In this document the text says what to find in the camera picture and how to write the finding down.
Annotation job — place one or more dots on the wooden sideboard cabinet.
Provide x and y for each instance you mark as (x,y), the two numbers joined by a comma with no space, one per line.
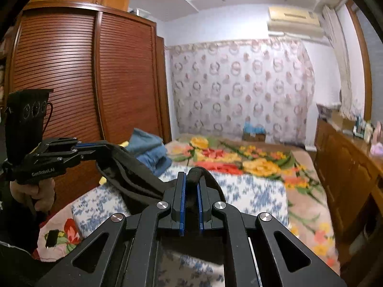
(352,179)

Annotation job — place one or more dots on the wall air conditioner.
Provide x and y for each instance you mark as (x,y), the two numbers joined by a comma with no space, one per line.
(294,21)

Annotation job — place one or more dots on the blue floral white bedspread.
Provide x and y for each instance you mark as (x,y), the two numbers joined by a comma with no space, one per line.
(249,194)

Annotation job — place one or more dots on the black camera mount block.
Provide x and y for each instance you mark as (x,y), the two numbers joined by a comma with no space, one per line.
(24,122)

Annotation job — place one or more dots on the grey roller shutter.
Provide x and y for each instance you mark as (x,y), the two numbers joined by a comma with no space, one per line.
(375,52)

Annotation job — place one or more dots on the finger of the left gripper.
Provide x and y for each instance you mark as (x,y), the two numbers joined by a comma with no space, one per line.
(89,145)

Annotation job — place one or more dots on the brown louvered wardrobe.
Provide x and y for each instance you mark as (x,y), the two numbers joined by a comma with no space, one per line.
(105,70)

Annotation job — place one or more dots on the black sweater garment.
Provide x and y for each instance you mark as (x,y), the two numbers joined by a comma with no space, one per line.
(138,186)

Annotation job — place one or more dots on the teal folded jeans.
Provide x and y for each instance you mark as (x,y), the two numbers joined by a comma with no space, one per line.
(141,141)

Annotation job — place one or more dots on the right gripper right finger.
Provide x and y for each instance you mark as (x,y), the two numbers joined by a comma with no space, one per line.
(258,250)

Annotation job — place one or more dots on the circle patterned sheer curtain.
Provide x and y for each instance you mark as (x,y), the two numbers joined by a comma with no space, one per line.
(231,88)

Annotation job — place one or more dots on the person's left hand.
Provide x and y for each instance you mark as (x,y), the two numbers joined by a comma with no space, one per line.
(43,194)

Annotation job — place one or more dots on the colourful floral blanket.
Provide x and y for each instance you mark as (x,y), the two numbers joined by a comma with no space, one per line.
(307,208)

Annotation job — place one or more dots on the blue jeans top pair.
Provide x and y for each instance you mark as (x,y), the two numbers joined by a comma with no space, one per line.
(156,160)

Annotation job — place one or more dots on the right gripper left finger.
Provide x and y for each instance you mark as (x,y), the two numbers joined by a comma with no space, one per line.
(122,251)

